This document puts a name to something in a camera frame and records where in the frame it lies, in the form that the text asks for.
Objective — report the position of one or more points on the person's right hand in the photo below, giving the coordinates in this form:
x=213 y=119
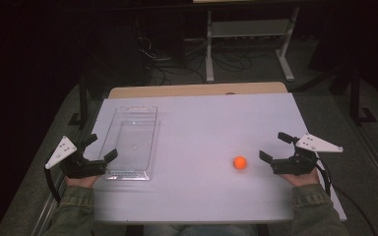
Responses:
x=303 y=179

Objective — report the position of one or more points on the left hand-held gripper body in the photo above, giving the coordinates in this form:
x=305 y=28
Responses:
x=78 y=167

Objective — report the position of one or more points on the clear plastic container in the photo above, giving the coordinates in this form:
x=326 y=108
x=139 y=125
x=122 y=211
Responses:
x=131 y=144

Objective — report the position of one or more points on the grey metal table frame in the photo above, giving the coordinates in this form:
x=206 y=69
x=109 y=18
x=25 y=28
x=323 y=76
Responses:
x=247 y=29

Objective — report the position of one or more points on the orange ball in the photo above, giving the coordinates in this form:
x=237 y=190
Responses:
x=239 y=162

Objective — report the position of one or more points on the black metal stand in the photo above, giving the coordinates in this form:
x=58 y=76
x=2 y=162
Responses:
x=82 y=101
x=355 y=98

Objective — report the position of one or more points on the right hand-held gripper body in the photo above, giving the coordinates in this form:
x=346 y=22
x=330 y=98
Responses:
x=297 y=164

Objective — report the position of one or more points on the person's left hand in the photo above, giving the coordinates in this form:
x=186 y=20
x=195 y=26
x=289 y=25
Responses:
x=82 y=182

